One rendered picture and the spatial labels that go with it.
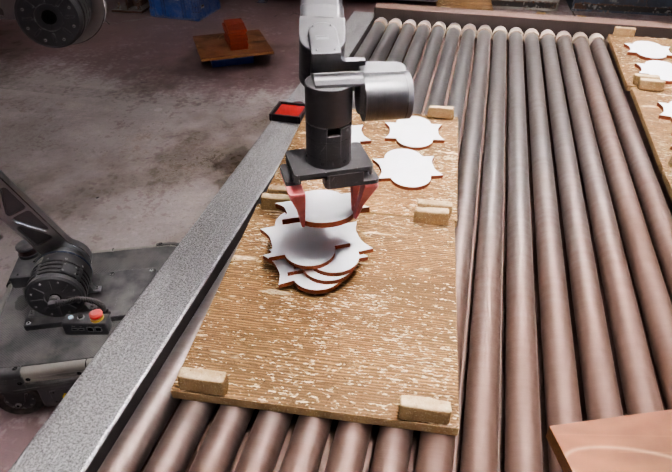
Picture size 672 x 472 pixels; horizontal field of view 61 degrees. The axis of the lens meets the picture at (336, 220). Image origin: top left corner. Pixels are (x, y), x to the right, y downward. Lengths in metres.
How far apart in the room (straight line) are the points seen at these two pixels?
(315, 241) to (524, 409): 0.37
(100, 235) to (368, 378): 2.07
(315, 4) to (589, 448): 0.58
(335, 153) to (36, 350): 1.37
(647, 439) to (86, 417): 0.62
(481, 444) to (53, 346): 1.41
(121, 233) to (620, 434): 2.30
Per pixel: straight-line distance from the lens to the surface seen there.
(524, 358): 0.82
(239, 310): 0.83
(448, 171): 1.14
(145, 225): 2.68
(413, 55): 1.76
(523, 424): 0.76
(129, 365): 0.83
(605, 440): 0.62
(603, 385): 0.83
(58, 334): 1.92
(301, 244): 0.87
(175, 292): 0.91
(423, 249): 0.94
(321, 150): 0.70
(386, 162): 1.14
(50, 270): 1.87
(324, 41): 0.71
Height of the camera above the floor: 1.52
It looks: 36 degrees down
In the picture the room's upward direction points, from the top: straight up
